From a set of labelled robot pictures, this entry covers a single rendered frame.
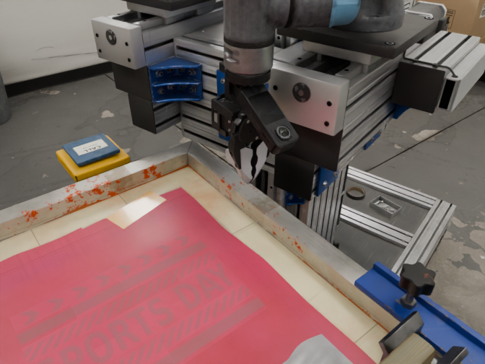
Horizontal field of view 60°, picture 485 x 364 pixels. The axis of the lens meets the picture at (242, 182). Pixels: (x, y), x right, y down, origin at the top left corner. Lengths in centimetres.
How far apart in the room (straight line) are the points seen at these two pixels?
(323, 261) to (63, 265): 41
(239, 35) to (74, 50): 354
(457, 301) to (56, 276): 171
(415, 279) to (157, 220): 44
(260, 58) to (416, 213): 160
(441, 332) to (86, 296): 49
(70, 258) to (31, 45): 335
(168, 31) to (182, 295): 63
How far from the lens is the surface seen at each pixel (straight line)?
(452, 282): 217
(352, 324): 64
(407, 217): 209
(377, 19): 79
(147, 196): 84
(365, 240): 191
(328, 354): 60
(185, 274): 68
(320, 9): 63
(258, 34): 61
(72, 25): 407
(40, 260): 77
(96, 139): 106
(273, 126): 64
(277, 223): 71
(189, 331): 62
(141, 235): 76
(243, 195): 77
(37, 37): 400
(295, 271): 69
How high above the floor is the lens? 147
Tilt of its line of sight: 36 degrees down
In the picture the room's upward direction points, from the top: straight up
